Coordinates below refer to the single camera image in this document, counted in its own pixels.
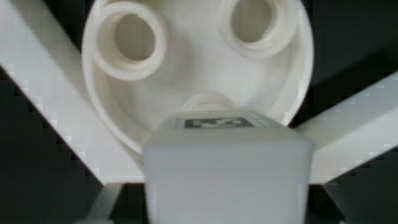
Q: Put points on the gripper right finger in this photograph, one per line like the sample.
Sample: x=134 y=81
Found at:
x=324 y=208

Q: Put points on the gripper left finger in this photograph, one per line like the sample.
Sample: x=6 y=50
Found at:
x=119 y=205

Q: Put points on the white stool leg with tag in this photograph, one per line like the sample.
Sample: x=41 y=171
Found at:
x=226 y=167

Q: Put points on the white round stool seat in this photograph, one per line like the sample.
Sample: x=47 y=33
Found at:
x=171 y=48

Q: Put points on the white right fence bar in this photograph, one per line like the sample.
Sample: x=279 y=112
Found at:
x=354 y=130

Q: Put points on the white fence bar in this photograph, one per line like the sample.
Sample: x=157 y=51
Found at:
x=41 y=61
x=354 y=130

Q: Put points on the white front fence bar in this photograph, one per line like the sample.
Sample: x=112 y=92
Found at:
x=41 y=61

